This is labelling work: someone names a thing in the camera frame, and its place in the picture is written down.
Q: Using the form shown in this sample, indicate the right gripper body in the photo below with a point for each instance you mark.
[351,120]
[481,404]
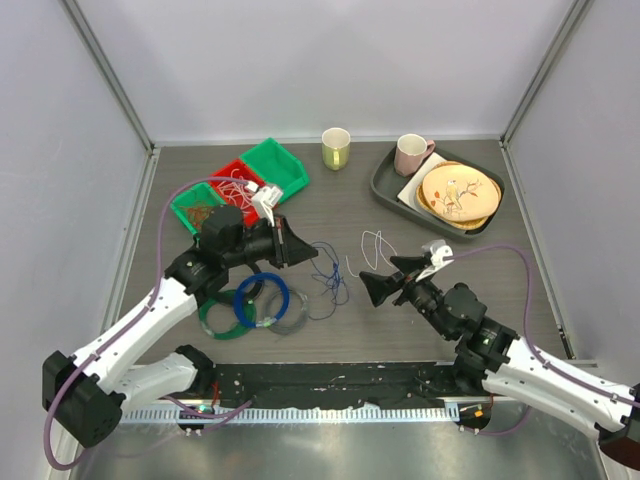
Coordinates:
[424,296]

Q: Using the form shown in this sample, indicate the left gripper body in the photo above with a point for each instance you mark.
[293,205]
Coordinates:
[256,245]

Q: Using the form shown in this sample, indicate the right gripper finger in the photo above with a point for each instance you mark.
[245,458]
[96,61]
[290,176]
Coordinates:
[380,287]
[408,265]

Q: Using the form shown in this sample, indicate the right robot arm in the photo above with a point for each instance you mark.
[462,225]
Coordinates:
[496,359]

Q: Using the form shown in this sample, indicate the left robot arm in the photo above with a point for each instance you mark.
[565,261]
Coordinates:
[88,392]

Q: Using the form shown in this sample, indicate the near green bin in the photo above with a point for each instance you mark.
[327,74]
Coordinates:
[195,205]

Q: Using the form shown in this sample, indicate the green bin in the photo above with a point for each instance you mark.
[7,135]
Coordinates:
[195,205]
[276,165]

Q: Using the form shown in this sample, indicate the red bin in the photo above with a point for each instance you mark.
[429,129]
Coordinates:
[234,193]

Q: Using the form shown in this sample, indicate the white napkin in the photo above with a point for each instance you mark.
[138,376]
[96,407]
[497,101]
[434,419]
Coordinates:
[408,194]

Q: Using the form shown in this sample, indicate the lower wooden plate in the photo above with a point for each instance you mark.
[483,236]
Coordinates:
[425,205]

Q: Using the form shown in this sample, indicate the dark grey tray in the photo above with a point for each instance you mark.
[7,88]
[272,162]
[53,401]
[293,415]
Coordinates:
[386,185]

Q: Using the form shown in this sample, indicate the far green bin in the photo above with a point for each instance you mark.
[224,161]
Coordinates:
[276,165]

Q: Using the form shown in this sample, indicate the bird pattern plate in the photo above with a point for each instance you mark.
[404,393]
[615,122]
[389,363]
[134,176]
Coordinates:
[460,192]

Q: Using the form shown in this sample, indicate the pink mug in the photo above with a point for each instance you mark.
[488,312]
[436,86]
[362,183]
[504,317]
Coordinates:
[411,150]

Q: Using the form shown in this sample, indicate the yellow-green mug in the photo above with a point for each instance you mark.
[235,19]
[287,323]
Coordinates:
[335,148]

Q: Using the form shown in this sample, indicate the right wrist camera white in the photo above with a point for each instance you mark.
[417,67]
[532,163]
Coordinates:
[438,255]

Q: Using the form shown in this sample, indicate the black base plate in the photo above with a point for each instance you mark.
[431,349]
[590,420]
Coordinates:
[336,386]

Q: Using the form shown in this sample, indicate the slotted cable duct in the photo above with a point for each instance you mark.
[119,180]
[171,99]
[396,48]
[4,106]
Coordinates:
[169,413]

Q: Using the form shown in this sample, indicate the left aluminium frame post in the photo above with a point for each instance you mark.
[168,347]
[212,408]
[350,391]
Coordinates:
[88,37]

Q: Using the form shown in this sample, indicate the aluminium frame post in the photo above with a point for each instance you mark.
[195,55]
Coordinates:
[88,37]
[567,28]

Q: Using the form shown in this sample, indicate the right aluminium frame post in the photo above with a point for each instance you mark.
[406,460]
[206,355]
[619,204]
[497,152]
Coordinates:
[567,28]

